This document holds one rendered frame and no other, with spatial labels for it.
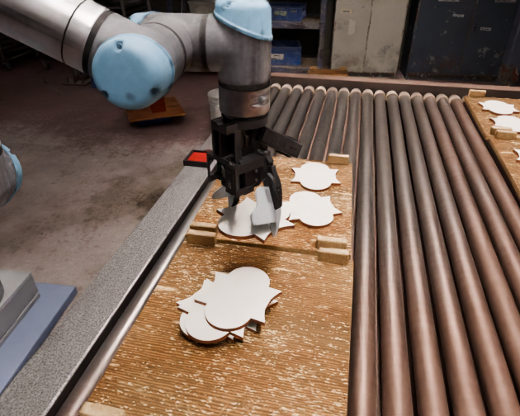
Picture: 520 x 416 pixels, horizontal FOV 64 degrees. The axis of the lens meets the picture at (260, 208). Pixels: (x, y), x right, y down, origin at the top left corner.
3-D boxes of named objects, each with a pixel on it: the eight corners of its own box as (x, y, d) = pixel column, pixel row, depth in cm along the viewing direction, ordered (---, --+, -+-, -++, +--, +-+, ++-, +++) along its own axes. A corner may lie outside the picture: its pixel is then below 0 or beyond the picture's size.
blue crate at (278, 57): (250, 65, 510) (249, 46, 498) (251, 57, 545) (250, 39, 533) (301, 65, 511) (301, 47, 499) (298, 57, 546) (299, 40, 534)
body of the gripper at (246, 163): (207, 184, 69) (202, 114, 62) (246, 167, 73) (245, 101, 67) (237, 202, 64) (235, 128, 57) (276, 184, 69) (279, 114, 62)
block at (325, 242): (315, 250, 85) (316, 239, 83) (316, 244, 86) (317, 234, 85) (346, 253, 84) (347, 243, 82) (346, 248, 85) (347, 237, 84)
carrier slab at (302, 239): (185, 241, 90) (184, 234, 89) (231, 158, 123) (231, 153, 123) (350, 261, 84) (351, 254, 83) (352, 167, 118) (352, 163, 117)
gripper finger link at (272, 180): (262, 210, 70) (246, 161, 68) (269, 206, 71) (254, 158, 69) (280, 210, 66) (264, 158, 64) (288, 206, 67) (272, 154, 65)
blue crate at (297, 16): (259, 20, 490) (259, 5, 481) (267, 15, 521) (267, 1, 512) (301, 22, 479) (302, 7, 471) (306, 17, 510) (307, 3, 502)
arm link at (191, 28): (107, 19, 50) (197, 21, 49) (139, 7, 60) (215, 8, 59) (118, 84, 54) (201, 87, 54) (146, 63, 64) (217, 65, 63)
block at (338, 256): (317, 262, 82) (318, 250, 80) (318, 256, 83) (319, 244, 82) (347, 266, 80) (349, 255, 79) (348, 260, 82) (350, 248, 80)
